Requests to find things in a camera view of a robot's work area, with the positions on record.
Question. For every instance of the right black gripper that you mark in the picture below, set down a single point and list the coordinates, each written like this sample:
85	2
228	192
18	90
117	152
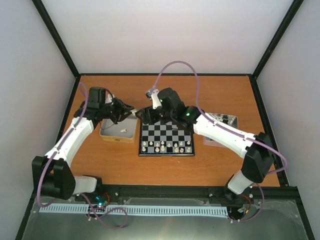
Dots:
147	114

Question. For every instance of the green lit circuit board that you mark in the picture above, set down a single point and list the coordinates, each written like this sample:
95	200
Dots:
103	200

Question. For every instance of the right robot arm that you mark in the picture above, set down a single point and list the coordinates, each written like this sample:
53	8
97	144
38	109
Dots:
255	150

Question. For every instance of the black and white chessboard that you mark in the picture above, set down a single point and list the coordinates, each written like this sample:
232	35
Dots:
167	132

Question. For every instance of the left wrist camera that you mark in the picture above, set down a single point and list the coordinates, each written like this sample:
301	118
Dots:
109	98

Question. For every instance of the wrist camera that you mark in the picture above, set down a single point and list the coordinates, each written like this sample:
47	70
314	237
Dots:
109	98
152	94

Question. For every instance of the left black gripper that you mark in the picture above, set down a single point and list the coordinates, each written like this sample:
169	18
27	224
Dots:
121	107

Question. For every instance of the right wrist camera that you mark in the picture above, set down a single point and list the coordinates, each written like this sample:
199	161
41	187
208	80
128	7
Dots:
152	94

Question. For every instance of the tan tray of white pieces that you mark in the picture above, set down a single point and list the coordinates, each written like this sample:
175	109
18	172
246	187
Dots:
111	132

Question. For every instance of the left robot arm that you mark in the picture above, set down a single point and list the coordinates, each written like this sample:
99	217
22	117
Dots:
51	173

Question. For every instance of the clear tray of black pieces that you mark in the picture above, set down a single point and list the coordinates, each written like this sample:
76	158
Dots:
230	120

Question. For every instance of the light blue cable duct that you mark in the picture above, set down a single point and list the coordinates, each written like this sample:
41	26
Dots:
144	210

